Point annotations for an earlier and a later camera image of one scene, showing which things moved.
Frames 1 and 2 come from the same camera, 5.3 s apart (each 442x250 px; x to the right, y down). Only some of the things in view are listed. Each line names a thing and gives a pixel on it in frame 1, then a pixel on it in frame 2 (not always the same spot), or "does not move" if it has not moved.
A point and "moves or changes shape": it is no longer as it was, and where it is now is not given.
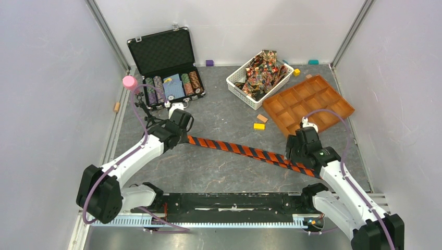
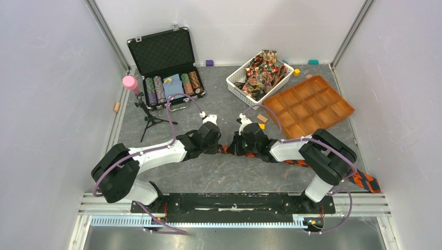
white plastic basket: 256,79 does not move
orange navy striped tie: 267,157 moves or changes shape
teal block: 313,62 does not move
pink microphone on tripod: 131,83 does not move
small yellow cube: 296,72 does not move
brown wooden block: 262,118 does not move
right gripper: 292,142 → 234,146
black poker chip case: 166,62 does not move
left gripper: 184,137 → 214,150
